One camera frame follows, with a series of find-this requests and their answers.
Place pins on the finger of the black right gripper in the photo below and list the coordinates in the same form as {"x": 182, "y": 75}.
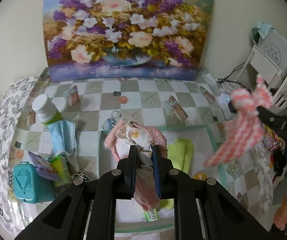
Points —
{"x": 231, "y": 107}

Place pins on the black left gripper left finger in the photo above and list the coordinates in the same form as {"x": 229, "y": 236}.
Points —
{"x": 131, "y": 172}

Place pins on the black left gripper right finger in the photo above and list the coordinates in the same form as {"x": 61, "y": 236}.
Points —
{"x": 155, "y": 160}

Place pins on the pink white chevron cloth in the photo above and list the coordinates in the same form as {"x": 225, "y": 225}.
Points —
{"x": 245, "y": 130}

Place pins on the pink beige scrunchie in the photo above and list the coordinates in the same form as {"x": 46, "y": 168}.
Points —
{"x": 119, "y": 141}

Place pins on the leopard print scrunchie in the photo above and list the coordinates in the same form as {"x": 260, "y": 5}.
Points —
{"x": 82, "y": 176}

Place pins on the green tissue pack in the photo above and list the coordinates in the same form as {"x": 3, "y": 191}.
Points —
{"x": 59, "y": 164}

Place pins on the light blue face mask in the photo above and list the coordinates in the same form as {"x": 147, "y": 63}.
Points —
{"x": 63, "y": 137}

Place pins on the white power strip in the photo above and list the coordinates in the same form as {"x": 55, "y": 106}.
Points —
{"x": 223, "y": 101}

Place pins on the lime green cloth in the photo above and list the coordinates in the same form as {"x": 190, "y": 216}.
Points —
{"x": 180, "y": 153}

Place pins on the colourful toy pile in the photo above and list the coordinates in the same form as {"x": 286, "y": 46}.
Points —
{"x": 278, "y": 151}

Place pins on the small green gum box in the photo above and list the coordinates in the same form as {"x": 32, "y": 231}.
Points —
{"x": 152, "y": 215}

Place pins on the white wooden chair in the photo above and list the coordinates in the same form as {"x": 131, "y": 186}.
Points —
{"x": 271, "y": 74}

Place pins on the yellow snack packet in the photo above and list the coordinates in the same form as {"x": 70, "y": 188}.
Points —
{"x": 200, "y": 176}

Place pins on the white blue cardboard box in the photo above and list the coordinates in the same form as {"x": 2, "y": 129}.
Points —
{"x": 271, "y": 43}

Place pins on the purple cartoon packet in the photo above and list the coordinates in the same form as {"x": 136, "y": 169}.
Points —
{"x": 43, "y": 167}

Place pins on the checkered tablecloth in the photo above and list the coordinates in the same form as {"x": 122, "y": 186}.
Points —
{"x": 180, "y": 109}

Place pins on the teal plastic case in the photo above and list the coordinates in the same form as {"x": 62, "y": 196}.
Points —
{"x": 29, "y": 187}

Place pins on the white green pill bottle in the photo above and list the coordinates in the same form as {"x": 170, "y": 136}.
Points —
{"x": 46, "y": 110}

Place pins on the floral painting canvas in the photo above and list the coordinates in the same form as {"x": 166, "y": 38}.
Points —
{"x": 125, "y": 38}

